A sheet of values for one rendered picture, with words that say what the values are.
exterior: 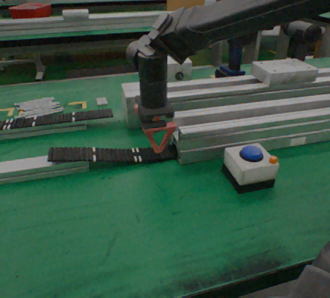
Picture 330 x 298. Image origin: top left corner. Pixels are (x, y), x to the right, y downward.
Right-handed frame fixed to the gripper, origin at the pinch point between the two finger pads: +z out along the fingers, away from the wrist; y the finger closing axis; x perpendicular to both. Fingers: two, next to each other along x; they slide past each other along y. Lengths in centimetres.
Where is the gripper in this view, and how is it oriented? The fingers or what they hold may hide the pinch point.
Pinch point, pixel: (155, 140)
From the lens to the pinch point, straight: 65.1
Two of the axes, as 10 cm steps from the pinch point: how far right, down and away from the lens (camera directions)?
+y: -2.5, -5.0, 8.3
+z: 0.0, 8.6, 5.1
